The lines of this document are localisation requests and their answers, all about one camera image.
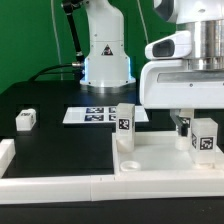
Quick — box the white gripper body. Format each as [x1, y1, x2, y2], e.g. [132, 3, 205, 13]
[139, 60, 224, 109]

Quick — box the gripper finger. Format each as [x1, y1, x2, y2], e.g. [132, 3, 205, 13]
[170, 109, 188, 137]

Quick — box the white square tabletop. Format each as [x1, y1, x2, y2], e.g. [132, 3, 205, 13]
[112, 131, 224, 172]

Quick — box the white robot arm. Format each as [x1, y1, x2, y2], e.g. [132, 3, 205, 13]
[81, 0, 224, 113]

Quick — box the white U-shaped obstacle fence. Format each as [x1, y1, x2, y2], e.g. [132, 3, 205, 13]
[0, 139, 224, 204]

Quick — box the white AprilTag base plate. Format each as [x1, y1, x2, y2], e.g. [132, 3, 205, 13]
[62, 106, 150, 125]

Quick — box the black cable at base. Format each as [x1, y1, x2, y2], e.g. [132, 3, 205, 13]
[27, 61, 86, 83]

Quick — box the grey hanging cable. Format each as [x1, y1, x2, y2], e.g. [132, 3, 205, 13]
[50, 0, 64, 81]

